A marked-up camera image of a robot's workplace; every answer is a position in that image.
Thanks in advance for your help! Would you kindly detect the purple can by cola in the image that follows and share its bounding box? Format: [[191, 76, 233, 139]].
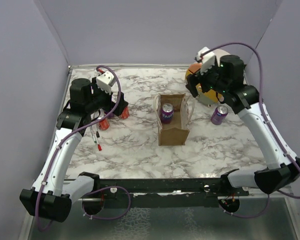
[[108, 113, 115, 119]]

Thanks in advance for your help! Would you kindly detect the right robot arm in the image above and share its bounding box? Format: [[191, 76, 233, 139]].
[[186, 53, 300, 196]]

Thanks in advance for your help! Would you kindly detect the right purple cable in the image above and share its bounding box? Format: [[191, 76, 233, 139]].
[[199, 41, 300, 200]]

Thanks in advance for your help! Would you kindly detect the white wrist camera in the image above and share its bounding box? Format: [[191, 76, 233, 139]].
[[96, 71, 115, 95], [194, 46, 217, 75]]

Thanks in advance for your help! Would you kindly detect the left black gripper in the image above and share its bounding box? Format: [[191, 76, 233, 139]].
[[86, 77, 128, 116]]

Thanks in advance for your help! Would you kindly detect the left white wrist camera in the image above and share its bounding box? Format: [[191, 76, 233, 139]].
[[96, 71, 115, 95]]

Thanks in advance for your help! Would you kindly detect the purple Fanta can front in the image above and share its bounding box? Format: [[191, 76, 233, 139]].
[[160, 103, 174, 124]]

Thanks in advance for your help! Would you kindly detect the round drawer cabinet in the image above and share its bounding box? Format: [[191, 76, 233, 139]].
[[185, 46, 246, 106]]

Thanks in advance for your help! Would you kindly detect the red cola can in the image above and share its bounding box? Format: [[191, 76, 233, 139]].
[[119, 106, 130, 120], [96, 112, 110, 131]]

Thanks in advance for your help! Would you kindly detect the green capped marker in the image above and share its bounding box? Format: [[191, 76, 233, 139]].
[[89, 126, 98, 145]]

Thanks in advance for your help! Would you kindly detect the red cola can rear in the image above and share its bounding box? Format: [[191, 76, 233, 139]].
[[119, 106, 130, 120]]

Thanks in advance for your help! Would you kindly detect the red cola can front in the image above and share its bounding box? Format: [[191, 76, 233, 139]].
[[96, 112, 110, 131]]

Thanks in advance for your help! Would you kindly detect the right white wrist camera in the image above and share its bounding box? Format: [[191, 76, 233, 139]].
[[194, 46, 217, 75]]

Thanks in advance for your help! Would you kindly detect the brown canvas tote bag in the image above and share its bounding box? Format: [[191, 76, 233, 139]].
[[153, 94, 196, 146]]

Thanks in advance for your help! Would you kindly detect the red capped marker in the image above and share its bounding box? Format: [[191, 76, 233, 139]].
[[93, 133, 102, 151]]

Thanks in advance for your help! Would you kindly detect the metal front plate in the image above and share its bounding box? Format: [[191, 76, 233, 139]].
[[19, 195, 300, 240]]

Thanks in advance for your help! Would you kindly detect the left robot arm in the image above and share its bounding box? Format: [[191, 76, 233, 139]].
[[19, 74, 128, 223]]

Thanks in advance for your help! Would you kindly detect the purple fanta can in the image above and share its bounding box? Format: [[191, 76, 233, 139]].
[[160, 103, 174, 124], [210, 105, 229, 125]]

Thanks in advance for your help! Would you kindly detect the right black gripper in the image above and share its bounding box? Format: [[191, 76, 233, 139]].
[[185, 59, 228, 97]]

